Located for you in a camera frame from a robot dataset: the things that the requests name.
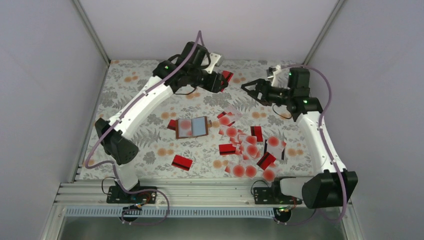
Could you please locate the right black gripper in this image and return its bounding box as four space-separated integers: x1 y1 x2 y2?
240 78 292 107

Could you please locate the brown leather card holder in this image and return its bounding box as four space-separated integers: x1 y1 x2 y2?
175 116 212 139

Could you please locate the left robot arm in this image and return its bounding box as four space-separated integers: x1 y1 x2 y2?
94 41 229 203

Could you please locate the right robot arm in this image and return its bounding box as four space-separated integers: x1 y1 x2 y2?
241 64 358 209

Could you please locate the white card red circle top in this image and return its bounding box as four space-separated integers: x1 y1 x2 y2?
217 105 243 127

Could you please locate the white card red circle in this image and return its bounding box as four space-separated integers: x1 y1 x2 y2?
217 105 243 127
244 165 257 179

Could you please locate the red card black stripe pile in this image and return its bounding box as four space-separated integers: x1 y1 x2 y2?
250 126 264 142

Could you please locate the red card upper left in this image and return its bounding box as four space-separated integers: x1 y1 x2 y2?
167 119 177 131

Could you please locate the red card centre pile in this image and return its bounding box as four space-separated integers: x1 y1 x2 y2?
218 143 237 156

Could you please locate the red card lower right pile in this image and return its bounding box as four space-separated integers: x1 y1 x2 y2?
256 152 276 170

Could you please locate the white card red circle bottom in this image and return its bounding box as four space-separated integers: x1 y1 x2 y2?
244 165 257 179

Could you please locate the red card lower left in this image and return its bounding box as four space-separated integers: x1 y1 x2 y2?
171 155 193 171

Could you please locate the floral patterned table mat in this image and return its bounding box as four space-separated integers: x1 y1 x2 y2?
94 59 314 179

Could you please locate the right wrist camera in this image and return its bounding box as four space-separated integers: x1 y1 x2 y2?
266 64 288 88

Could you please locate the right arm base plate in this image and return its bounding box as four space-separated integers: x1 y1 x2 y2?
252 187 303 205

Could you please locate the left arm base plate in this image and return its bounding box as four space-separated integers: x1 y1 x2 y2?
106 186 157 204

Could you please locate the aluminium rail frame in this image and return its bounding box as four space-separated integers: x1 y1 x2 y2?
54 182 353 208

